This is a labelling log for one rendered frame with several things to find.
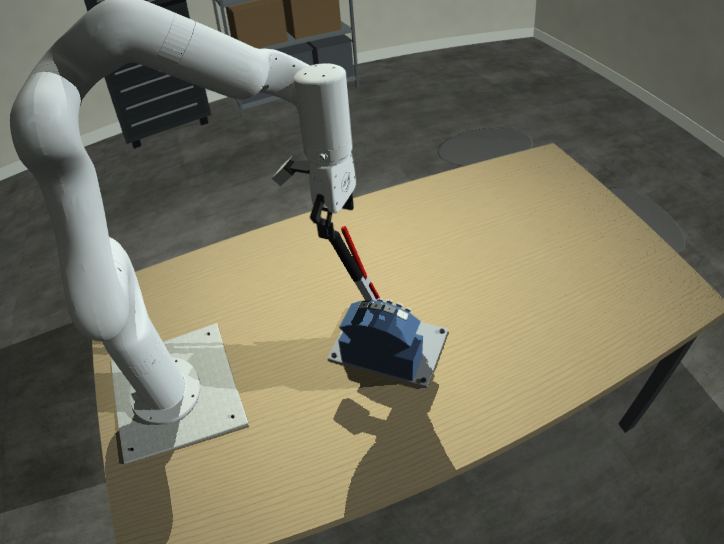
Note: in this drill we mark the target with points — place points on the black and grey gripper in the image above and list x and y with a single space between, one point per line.
331 183

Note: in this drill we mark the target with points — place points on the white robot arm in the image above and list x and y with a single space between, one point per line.
45 132

